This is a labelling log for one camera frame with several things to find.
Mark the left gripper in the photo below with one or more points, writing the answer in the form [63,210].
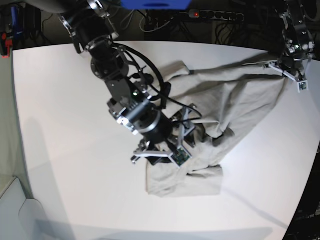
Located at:
[296,62]

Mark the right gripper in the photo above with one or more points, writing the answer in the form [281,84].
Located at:
[152,124]

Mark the beige t-shirt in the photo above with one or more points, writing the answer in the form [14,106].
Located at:
[233,99]

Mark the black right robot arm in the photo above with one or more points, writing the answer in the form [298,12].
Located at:
[139,94]

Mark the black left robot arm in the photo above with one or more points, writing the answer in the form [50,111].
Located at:
[298,43]

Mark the black power strip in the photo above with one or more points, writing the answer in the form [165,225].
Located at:
[216,15]

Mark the blue box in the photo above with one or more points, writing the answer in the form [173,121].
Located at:
[155,4]

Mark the red and black clamp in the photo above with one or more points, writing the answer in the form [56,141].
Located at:
[6,43]

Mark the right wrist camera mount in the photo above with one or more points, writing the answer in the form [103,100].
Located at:
[174,150]

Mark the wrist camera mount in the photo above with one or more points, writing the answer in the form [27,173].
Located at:
[174,150]
[297,75]

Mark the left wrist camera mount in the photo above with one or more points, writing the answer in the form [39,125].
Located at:
[297,75]

